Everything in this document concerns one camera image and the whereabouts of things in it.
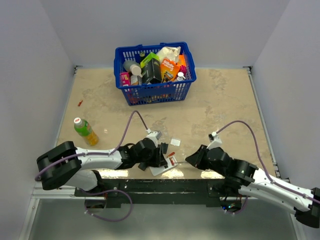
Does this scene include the white red remote control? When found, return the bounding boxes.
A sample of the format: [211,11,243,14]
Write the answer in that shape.
[149,155,177,176]

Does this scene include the black battery cover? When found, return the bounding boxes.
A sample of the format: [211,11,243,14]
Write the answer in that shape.
[160,142,169,154]

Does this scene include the black remote control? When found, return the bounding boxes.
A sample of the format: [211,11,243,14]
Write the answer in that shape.
[138,162,148,171]

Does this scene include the white battery cover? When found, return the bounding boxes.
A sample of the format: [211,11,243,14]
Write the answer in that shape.
[170,137,181,147]

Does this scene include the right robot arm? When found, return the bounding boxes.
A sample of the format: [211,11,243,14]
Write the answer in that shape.
[185,145,320,229]

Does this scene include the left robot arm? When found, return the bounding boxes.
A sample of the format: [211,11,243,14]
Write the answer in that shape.
[35,137,168,196]

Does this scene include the orange label bottle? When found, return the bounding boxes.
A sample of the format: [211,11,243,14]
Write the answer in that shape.
[130,75,142,86]

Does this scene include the white pump bottle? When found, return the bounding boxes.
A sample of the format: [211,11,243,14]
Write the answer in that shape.
[176,72,186,81]

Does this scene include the green orange drink bottle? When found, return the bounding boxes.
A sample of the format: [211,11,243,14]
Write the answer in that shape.
[73,117,99,146]

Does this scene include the blue plastic basket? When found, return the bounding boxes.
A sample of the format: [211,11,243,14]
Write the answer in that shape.
[113,41,197,106]

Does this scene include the orange Gillette razor box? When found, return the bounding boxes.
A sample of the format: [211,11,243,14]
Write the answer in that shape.
[160,58,180,83]

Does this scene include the pink packet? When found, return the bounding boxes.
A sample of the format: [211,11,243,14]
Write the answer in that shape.
[119,72,131,87]

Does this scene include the black green carton box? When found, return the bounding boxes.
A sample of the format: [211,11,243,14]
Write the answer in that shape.
[140,52,162,85]

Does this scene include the grey white bottle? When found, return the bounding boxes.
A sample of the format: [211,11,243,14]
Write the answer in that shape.
[123,60,143,78]

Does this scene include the crumpled white paper bag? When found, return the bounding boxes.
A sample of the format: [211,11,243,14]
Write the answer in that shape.
[156,46,181,63]

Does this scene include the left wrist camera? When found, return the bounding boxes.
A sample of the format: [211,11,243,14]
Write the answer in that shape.
[146,128,162,147]

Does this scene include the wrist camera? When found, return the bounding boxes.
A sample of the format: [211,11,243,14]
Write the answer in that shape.
[206,131,222,150]
[146,128,162,147]

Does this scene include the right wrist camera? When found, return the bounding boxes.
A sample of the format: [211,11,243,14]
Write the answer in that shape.
[206,131,222,150]

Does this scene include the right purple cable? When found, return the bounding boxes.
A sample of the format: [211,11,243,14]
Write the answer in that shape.
[216,120,320,202]

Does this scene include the purple cable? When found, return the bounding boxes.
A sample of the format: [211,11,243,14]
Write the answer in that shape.
[34,110,151,182]
[216,120,320,202]

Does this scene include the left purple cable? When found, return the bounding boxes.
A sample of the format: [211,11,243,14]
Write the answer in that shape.
[34,110,151,182]

